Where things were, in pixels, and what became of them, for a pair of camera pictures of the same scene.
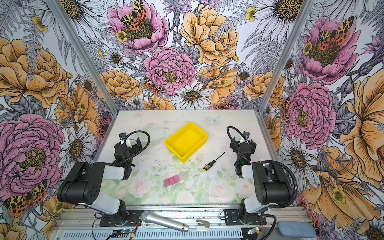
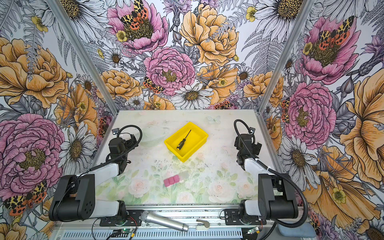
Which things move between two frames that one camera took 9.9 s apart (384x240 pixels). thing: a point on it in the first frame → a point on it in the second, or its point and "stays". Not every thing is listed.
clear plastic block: [184, 175] stays
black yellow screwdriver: [206, 168] → [182, 143]
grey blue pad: [293, 229] stays
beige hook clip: [204, 225] stays
